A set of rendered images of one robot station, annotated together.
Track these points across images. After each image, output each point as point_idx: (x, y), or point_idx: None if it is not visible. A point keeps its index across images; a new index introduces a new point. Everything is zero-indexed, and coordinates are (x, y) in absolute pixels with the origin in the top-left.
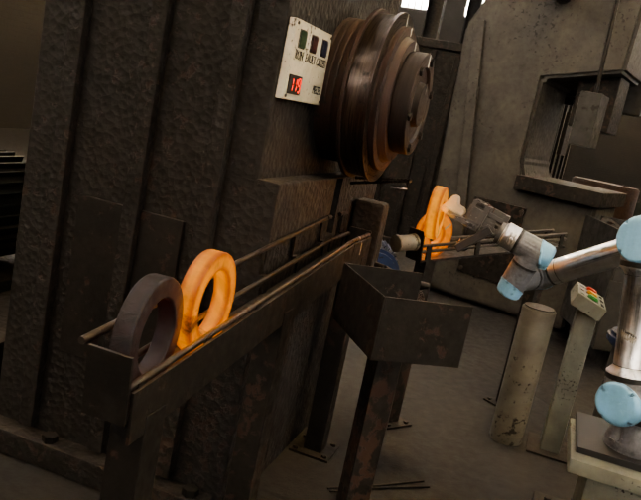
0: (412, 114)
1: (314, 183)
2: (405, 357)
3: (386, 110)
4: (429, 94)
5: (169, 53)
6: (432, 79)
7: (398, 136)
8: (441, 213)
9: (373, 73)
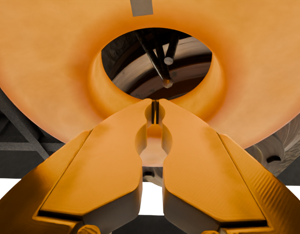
0: (270, 165)
1: None
2: None
3: (286, 139)
4: (154, 174)
5: None
6: (157, 182)
7: (277, 133)
8: (92, 82)
9: (290, 146)
